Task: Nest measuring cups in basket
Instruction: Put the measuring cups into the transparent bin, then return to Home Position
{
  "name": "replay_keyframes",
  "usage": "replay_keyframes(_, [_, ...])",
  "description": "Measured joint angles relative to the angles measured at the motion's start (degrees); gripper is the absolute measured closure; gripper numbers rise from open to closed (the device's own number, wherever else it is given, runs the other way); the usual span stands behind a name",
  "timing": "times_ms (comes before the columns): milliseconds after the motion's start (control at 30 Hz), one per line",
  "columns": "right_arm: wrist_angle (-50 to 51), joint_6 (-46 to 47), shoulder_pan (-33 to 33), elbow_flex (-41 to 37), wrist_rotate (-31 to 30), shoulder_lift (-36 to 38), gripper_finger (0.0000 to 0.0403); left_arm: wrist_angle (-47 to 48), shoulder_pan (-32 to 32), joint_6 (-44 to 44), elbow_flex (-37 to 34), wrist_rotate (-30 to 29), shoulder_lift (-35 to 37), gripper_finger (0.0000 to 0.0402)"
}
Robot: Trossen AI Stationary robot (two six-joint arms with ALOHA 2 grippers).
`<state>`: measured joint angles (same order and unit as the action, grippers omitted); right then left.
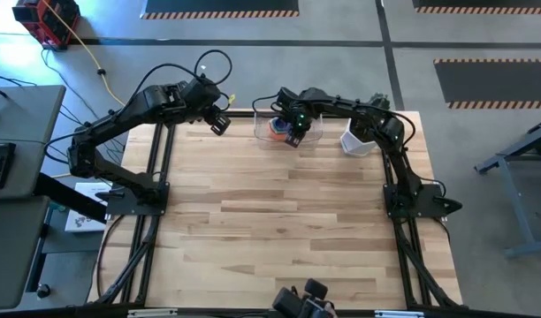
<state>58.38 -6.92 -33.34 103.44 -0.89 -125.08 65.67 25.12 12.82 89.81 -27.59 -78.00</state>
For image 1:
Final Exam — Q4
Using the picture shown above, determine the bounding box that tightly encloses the white booklet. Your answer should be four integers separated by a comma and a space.
65, 181, 113, 234

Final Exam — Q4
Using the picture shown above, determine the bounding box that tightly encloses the orange and blue object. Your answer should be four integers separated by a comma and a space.
268, 117, 293, 142

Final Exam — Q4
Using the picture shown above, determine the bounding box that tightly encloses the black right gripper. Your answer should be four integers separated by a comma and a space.
277, 87, 316, 148

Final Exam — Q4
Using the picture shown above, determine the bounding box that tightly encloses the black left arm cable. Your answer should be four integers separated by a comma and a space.
133, 49, 234, 107

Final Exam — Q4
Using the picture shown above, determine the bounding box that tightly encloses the yellow floor cable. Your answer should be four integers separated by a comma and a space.
40, 0, 126, 108

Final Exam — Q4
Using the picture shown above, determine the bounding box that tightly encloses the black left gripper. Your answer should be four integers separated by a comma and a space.
180, 78, 232, 136

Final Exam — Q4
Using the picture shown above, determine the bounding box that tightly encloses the black hazard-striped floor mat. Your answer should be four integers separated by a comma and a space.
140, 0, 301, 20
432, 57, 541, 110
411, 0, 541, 15

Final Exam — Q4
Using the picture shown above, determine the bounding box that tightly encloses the red and black case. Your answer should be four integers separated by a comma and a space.
11, 0, 81, 50

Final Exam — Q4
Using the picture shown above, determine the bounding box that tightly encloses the grey metal table frame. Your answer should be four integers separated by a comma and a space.
473, 115, 541, 260

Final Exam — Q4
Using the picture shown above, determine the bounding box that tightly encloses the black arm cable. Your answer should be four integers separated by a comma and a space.
133, 49, 234, 107
251, 92, 281, 117

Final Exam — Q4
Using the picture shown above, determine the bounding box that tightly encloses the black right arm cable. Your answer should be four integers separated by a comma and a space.
251, 92, 281, 117

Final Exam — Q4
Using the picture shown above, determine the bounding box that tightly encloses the clear plastic basket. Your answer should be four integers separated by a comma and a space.
254, 110, 324, 150

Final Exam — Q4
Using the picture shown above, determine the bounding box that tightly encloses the plain grey desk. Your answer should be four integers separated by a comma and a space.
0, 196, 50, 310

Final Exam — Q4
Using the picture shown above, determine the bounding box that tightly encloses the grey desk with keyboard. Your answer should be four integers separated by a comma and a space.
0, 85, 67, 201

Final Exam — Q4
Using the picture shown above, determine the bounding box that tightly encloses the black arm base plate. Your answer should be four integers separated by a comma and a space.
105, 183, 171, 217
383, 183, 448, 219

